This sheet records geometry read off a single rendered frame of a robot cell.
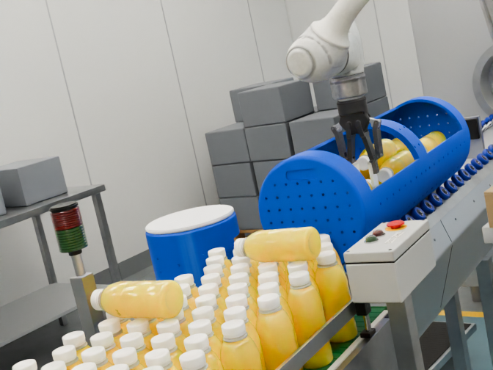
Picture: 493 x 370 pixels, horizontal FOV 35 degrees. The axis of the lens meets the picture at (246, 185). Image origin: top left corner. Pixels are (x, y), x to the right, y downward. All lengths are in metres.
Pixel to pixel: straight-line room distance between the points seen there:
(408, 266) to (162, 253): 1.03
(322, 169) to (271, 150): 3.93
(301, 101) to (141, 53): 1.36
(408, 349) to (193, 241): 0.91
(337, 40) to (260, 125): 3.97
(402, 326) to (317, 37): 0.68
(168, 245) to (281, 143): 3.43
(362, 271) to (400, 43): 5.98
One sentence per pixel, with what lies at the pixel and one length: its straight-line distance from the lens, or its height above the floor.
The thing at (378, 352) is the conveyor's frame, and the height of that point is 0.86.
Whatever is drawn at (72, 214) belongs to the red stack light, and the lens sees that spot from 1.73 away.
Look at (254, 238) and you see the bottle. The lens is 1.60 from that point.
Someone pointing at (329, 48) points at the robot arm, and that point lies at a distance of 1.83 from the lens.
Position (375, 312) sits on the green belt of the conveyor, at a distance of 1.75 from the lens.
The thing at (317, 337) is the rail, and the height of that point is 0.97.
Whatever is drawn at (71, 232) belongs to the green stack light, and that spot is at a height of 1.20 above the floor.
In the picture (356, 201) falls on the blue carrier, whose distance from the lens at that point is 1.82.
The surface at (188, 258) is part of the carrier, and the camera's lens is 2.33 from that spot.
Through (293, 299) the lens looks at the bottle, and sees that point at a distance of 1.49.
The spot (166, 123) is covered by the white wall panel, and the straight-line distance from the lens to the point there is 6.43.
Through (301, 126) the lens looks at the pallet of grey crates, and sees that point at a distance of 5.58.
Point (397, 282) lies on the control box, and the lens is 1.47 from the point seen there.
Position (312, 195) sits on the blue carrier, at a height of 1.14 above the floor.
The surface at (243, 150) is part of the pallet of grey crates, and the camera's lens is 5.93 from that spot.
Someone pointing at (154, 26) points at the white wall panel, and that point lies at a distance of 6.50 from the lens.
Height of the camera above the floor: 1.51
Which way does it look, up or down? 10 degrees down
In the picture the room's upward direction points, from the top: 12 degrees counter-clockwise
